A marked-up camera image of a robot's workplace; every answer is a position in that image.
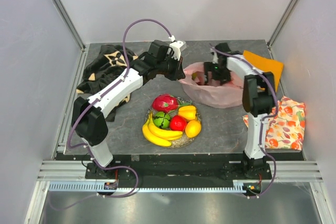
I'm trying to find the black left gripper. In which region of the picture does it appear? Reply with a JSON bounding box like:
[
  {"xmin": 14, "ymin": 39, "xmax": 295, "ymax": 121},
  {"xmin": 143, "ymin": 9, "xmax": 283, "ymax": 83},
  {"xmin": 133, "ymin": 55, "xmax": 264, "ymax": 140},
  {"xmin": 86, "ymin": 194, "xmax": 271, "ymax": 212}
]
[{"xmin": 157, "ymin": 54, "xmax": 186, "ymax": 82}]

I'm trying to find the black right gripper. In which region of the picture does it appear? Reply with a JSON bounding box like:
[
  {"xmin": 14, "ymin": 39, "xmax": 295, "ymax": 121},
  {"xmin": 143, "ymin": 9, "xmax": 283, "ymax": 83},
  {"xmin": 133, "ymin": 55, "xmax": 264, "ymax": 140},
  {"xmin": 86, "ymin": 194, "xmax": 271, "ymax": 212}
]
[{"xmin": 204, "ymin": 61, "xmax": 233, "ymax": 85}]

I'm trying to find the pink plastic bag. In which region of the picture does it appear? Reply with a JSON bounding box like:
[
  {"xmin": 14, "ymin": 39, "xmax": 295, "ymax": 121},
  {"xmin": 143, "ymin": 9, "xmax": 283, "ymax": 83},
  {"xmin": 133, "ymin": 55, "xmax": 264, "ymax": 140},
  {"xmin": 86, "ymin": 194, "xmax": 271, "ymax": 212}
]
[{"xmin": 179, "ymin": 62, "xmax": 243, "ymax": 109}]

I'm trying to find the red fake dragon fruit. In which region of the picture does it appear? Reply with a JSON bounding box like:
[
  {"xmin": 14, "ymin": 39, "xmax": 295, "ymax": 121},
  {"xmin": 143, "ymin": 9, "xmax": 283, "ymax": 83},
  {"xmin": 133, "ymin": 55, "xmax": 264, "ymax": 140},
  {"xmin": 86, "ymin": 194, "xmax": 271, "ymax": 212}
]
[{"xmin": 152, "ymin": 94, "xmax": 191, "ymax": 113}]

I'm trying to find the yellow fake bell pepper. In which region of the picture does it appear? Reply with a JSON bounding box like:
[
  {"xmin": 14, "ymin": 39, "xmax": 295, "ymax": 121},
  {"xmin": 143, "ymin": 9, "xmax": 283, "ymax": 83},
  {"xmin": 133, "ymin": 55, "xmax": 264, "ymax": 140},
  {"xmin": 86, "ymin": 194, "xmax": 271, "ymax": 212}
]
[{"xmin": 177, "ymin": 105, "xmax": 197, "ymax": 121}]

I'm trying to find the green fake watermelon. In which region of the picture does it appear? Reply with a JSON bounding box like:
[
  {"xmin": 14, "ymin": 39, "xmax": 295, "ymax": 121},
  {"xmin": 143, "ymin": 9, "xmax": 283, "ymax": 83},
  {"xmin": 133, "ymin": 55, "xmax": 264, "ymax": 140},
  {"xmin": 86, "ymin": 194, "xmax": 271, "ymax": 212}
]
[{"xmin": 153, "ymin": 111, "xmax": 171, "ymax": 129}]

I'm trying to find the red fake apple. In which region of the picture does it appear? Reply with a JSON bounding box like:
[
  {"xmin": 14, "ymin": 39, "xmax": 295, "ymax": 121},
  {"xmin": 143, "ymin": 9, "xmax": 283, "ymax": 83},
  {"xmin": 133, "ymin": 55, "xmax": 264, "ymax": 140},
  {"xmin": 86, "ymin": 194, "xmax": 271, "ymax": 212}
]
[{"xmin": 169, "ymin": 115, "xmax": 187, "ymax": 132}]

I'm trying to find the yellow fake lemon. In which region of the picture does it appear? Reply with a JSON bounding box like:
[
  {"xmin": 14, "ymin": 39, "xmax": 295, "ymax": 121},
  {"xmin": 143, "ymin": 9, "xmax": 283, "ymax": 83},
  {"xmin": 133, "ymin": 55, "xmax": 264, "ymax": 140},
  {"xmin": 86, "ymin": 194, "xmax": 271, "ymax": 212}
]
[{"xmin": 185, "ymin": 120, "xmax": 202, "ymax": 138}]

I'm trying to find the yellow fake banana bunch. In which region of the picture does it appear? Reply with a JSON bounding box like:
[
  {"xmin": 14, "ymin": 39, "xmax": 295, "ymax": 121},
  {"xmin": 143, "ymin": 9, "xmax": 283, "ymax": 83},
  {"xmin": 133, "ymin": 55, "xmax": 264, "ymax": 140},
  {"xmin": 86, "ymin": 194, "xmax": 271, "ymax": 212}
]
[{"xmin": 142, "ymin": 111, "xmax": 183, "ymax": 147}]

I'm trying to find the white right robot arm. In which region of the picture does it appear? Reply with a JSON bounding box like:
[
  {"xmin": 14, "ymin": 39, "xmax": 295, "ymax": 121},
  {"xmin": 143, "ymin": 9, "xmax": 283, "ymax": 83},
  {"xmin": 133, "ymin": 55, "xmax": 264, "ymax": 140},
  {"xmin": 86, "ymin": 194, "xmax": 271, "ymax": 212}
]
[{"xmin": 205, "ymin": 42, "xmax": 278, "ymax": 179}]

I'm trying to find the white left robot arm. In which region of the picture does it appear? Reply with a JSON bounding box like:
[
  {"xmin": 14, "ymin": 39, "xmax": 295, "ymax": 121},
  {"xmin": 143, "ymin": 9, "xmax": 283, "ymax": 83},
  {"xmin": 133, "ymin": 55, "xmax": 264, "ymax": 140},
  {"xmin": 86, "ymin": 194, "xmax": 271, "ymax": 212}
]
[{"xmin": 70, "ymin": 40, "xmax": 186, "ymax": 178}]

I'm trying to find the green yellow fake mango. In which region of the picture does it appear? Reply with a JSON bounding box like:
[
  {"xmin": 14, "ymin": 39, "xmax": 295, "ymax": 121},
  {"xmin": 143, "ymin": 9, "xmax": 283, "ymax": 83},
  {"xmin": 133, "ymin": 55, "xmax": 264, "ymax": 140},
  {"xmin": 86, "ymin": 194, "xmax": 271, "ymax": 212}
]
[{"xmin": 192, "ymin": 72, "xmax": 198, "ymax": 80}]

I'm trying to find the orange folded cloth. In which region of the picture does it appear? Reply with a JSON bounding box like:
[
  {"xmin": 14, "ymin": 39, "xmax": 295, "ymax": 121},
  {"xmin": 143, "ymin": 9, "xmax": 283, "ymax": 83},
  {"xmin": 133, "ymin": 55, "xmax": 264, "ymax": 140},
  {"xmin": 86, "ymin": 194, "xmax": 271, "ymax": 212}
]
[{"xmin": 243, "ymin": 50, "xmax": 284, "ymax": 91}]

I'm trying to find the speckled round plate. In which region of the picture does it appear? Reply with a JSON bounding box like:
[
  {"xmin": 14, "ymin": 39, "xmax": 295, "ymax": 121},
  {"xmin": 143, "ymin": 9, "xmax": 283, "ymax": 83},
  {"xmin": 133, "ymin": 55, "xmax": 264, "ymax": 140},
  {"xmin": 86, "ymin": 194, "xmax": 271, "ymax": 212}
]
[{"xmin": 142, "ymin": 94, "xmax": 202, "ymax": 148}]

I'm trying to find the floral patterned cloth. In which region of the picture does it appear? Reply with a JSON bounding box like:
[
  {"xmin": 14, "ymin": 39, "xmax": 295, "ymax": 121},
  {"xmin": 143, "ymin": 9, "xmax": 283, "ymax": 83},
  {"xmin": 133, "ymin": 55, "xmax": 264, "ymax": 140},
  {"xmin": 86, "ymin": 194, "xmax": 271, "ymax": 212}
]
[{"xmin": 243, "ymin": 95, "xmax": 306, "ymax": 152}]

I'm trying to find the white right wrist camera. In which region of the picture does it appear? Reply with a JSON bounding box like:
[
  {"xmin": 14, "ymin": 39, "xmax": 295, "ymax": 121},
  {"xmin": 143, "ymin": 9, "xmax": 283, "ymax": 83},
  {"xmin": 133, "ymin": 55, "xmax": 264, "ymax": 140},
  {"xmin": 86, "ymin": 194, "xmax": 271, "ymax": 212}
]
[{"xmin": 212, "ymin": 51, "xmax": 218, "ymax": 64}]

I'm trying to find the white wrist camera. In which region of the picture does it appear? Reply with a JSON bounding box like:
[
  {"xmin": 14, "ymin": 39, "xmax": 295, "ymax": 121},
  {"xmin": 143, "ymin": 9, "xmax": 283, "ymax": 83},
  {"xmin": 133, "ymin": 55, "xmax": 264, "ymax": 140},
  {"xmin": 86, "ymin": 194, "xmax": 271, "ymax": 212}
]
[
  {"xmin": 169, "ymin": 40, "xmax": 186, "ymax": 61},
  {"xmin": 212, "ymin": 51, "xmax": 218, "ymax": 64}
]

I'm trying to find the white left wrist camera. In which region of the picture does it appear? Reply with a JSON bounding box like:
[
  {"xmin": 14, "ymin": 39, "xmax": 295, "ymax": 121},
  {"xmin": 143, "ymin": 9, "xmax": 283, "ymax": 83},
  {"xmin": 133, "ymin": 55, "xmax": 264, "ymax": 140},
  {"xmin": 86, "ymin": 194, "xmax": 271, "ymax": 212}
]
[{"xmin": 169, "ymin": 40, "xmax": 186, "ymax": 61}]

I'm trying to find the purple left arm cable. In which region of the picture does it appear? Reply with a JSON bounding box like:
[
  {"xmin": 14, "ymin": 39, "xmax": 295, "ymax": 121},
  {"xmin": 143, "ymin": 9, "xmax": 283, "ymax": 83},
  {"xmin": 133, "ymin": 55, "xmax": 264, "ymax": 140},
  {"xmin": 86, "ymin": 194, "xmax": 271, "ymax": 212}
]
[{"xmin": 48, "ymin": 18, "xmax": 176, "ymax": 210}]

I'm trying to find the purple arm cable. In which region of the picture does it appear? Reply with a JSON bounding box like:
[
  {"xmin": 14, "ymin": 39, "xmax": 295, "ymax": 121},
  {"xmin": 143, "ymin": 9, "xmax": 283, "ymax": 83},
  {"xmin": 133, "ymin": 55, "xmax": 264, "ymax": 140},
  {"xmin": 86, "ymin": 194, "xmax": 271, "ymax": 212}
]
[
  {"xmin": 209, "ymin": 45, "xmax": 279, "ymax": 199},
  {"xmin": 48, "ymin": 18, "xmax": 176, "ymax": 210}
]

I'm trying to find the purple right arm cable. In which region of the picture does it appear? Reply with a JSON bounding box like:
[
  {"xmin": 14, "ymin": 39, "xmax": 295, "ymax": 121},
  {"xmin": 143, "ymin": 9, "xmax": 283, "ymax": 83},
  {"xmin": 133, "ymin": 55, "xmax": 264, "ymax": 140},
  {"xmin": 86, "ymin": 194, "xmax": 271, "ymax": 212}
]
[{"xmin": 209, "ymin": 45, "xmax": 279, "ymax": 199}]

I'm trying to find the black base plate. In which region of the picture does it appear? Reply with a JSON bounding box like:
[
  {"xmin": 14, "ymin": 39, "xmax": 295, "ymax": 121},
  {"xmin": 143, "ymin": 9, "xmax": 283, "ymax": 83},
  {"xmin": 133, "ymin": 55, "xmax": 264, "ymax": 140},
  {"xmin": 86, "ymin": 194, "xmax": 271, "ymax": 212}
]
[{"xmin": 85, "ymin": 153, "xmax": 272, "ymax": 183}]

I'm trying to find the grey slotted cable duct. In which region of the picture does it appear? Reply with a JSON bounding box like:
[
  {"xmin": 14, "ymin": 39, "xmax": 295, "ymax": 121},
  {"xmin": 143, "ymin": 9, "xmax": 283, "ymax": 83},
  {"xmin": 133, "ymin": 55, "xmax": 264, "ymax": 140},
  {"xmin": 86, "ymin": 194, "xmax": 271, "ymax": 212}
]
[{"xmin": 48, "ymin": 181, "xmax": 246, "ymax": 193}]

